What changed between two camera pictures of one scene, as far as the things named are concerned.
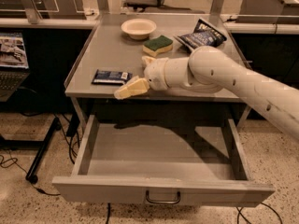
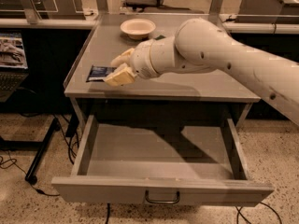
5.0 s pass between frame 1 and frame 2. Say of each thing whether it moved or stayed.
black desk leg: stayed
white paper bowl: stayed
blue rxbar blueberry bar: moved
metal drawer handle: stayed
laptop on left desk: stayed
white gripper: moved
